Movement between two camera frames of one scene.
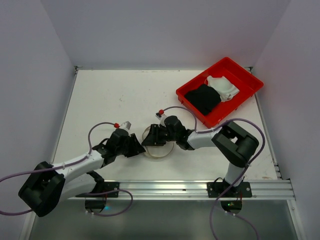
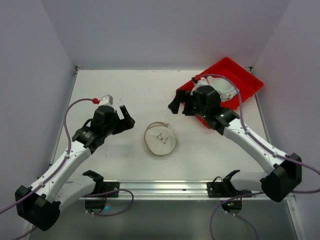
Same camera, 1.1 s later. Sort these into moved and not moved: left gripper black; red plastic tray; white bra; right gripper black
Moved: right gripper black; left gripper black
Not moved: red plastic tray; white bra
